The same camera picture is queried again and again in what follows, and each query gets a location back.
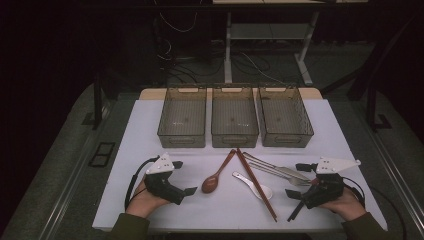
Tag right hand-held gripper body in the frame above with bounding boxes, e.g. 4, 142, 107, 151
301, 157, 362, 210

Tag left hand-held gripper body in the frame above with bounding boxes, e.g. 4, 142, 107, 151
143, 152, 186, 206

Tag brown wooden spoon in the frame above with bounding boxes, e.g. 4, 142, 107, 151
201, 148, 237, 194

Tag white ceramic spoon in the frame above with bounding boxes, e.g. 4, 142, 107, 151
232, 171, 273, 201

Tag smoky transparent plastic bin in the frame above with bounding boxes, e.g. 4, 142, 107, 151
156, 83, 208, 149
210, 83, 260, 149
258, 83, 315, 148

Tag person's left hand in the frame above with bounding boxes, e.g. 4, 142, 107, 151
125, 179, 171, 219

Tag person's right hand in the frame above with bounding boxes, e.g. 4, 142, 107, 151
319, 186, 367, 222

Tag white table mat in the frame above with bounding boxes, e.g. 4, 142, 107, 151
92, 98, 389, 232

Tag black metal stand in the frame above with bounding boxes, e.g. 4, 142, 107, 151
81, 71, 111, 131
364, 76, 393, 133

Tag left hand-held gripper cable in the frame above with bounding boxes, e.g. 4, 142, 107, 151
124, 155, 161, 212

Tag metal floor rail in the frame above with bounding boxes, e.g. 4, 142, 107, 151
363, 126, 424, 231
36, 133, 98, 240

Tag black floor cable bundle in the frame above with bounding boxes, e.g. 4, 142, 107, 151
156, 36, 224, 84

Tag white floor cable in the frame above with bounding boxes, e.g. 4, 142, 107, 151
239, 51, 288, 86

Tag white hanging cable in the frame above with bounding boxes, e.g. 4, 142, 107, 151
154, 0, 198, 34

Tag white metal desk frame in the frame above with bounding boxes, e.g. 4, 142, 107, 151
213, 0, 369, 87

